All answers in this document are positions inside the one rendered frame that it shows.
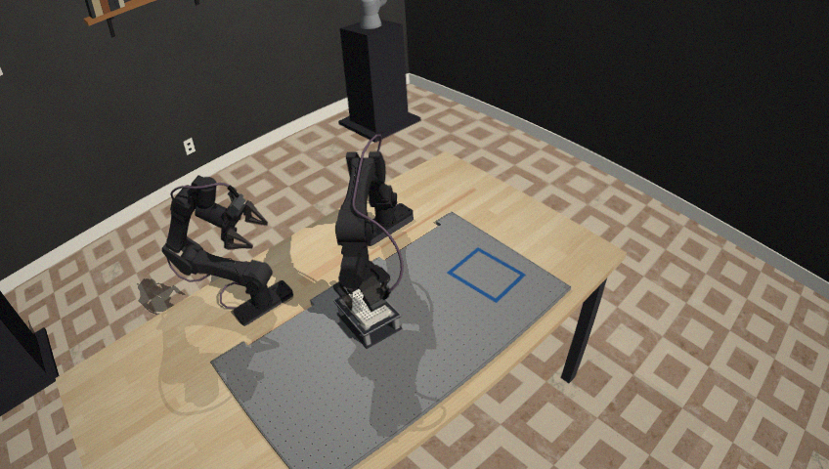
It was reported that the blue tape outline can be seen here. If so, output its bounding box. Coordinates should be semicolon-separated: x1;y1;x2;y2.
447;247;526;303

